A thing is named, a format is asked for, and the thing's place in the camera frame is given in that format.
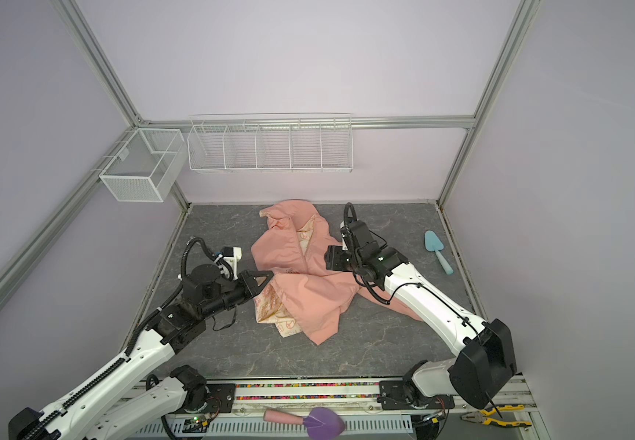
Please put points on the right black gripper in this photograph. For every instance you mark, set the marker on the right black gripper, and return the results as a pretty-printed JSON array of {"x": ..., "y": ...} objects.
[{"x": 334, "y": 261}]

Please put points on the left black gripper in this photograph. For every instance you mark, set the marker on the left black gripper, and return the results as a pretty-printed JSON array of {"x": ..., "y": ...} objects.
[{"x": 248, "y": 283}]

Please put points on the pink zip jacket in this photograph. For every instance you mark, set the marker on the pink zip jacket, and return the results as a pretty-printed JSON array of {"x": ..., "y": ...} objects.
[{"x": 303, "y": 296}]

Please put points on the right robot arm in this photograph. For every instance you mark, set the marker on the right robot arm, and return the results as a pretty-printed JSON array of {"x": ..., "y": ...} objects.
[{"x": 483, "y": 352}]

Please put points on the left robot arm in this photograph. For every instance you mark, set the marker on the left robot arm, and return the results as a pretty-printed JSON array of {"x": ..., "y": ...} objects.
[{"x": 209, "y": 283}]

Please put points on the teal plastic trowel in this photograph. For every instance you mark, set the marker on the teal plastic trowel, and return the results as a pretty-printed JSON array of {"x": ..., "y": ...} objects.
[{"x": 435, "y": 245}]

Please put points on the white mesh box basket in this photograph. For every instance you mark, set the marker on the white mesh box basket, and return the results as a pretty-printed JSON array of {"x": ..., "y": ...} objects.
[{"x": 146, "y": 166}]

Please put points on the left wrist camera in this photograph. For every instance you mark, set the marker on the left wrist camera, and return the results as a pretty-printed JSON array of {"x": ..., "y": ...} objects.
[{"x": 227, "y": 260}]

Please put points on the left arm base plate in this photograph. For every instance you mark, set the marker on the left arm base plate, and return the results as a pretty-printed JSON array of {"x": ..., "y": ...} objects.
[{"x": 213, "y": 398}]

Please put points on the white wire shelf basket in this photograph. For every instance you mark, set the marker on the white wire shelf basket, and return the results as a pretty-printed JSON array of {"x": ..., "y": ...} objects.
[{"x": 271, "y": 143}]

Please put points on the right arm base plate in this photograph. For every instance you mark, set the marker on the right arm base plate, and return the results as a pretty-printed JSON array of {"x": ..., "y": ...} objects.
[{"x": 399, "y": 395}]

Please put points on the purple pink-handled scoop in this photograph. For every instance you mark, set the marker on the purple pink-handled scoop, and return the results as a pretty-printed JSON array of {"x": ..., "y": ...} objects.
[{"x": 321, "y": 423}]

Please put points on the yellow-handled pliers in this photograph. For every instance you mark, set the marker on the yellow-handled pliers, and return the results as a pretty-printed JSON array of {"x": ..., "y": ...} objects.
[{"x": 501, "y": 416}]

